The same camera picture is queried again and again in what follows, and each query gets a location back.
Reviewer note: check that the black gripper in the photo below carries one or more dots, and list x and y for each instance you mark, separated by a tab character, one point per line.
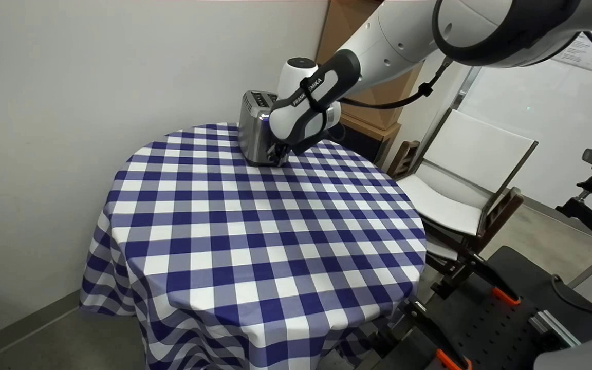
304	145

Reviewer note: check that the silver two-slot toaster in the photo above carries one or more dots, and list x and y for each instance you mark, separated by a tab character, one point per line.
256	127

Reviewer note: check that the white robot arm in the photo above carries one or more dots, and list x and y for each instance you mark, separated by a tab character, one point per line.
391	34

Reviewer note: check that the blue white checkered tablecloth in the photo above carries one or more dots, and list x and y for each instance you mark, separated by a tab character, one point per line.
256	240

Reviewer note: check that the white whiteboard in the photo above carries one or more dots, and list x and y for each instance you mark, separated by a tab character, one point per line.
550	131

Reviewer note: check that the black clamp with orange tip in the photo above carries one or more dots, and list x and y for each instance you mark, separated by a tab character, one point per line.
452	359
507	297

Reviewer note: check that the black perforated base platform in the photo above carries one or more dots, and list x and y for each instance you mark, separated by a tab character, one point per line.
489	335

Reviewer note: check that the printed paper poster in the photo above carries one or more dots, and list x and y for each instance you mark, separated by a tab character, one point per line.
576	59

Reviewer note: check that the grey rounded machine housing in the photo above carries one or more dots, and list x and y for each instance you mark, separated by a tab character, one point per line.
585	356

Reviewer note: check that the white chair with wooden frame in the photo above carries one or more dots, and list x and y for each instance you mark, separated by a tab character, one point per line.
473	156

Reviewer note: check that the aluminium rail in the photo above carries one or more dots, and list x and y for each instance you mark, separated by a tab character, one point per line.
556	327

